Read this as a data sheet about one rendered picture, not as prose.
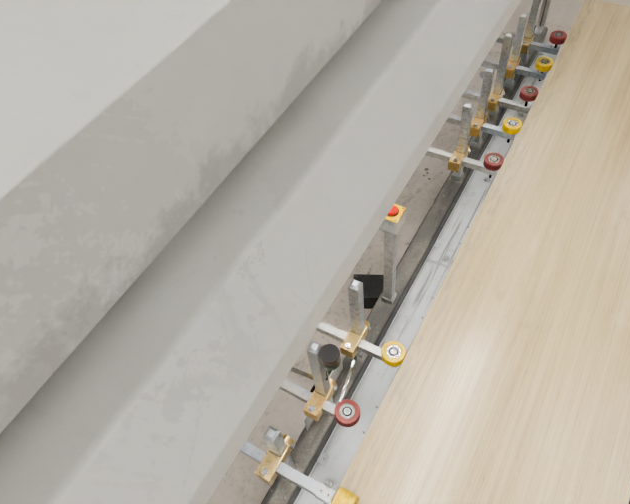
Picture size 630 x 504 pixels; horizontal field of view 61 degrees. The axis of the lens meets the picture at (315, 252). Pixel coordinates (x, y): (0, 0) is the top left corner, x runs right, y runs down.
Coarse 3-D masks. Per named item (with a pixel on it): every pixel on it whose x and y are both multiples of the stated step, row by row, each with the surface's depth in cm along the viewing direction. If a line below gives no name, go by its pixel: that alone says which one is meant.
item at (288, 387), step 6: (282, 384) 179; (288, 384) 179; (294, 384) 178; (282, 390) 181; (288, 390) 177; (294, 390) 177; (300, 390) 177; (306, 390) 177; (294, 396) 179; (300, 396) 176; (306, 396) 176; (306, 402) 177; (330, 402) 174; (324, 408) 173; (330, 408) 172; (330, 414) 173
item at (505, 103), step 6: (468, 90) 268; (462, 96) 270; (468, 96) 268; (474, 96) 266; (498, 102) 262; (504, 102) 260; (510, 102) 260; (516, 102) 259; (510, 108) 261; (516, 108) 259; (522, 108) 257; (528, 108) 256
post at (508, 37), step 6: (504, 36) 240; (510, 36) 239; (504, 42) 242; (510, 42) 241; (504, 48) 244; (510, 48) 245; (504, 54) 246; (504, 60) 248; (498, 66) 252; (504, 66) 251; (498, 72) 254; (504, 72) 253; (498, 78) 257; (504, 78) 259; (498, 84) 259; (498, 90) 261
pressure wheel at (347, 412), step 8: (344, 400) 169; (352, 400) 169; (336, 408) 167; (344, 408) 168; (352, 408) 167; (336, 416) 166; (344, 416) 166; (352, 416) 166; (344, 424) 165; (352, 424) 165
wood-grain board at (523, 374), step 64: (576, 64) 260; (576, 128) 233; (512, 192) 215; (576, 192) 212; (512, 256) 196; (576, 256) 194; (448, 320) 183; (512, 320) 181; (576, 320) 178; (448, 384) 169; (512, 384) 167; (576, 384) 166; (384, 448) 159; (448, 448) 158; (512, 448) 156; (576, 448) 154
